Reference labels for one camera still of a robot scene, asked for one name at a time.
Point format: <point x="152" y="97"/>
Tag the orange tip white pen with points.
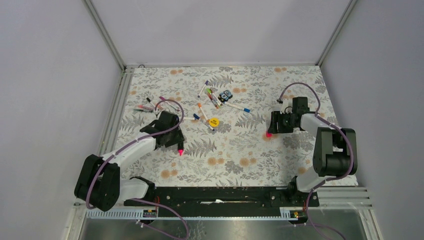
<point x="202" y="111"/>

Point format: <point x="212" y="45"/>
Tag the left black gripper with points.
<point x="177" y="137"/>

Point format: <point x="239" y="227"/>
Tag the blue cap thin pen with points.
<point x="203" y="122"/>

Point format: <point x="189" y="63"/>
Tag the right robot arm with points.
<point x="334" y="153"/>

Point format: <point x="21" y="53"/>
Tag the blue whiteboard marker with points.
<point x="226" y="103"/>

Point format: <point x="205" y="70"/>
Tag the orange red pen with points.
<point x="213" y="101"/>

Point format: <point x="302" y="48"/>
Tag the dark green pen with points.
<point x="143" y="110"/>

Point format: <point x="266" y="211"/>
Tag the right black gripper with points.
<point x="276" y="117"/>

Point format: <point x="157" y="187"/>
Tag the pink pen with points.
<point x="146" y="108"/>

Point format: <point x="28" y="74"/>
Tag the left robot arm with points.
<point x="100" y="184"/>

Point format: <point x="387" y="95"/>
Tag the magenta cap pen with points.
<point x="170" y="104"/>

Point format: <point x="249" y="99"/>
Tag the black pink highlighter marker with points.
<point x="180" y="148"/>

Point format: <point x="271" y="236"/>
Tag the floral table mat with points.
<point x="238" y="152"/>

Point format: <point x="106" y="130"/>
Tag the purple cap white pen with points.
<point x="202" y="88"/>

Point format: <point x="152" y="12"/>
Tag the green cap pen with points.
<point x="214" y="97"/>

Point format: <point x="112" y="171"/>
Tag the yellow big blind chip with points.
<point x="214" y="122"/>

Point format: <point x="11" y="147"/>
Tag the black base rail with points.
<point x="206" y="202"/>

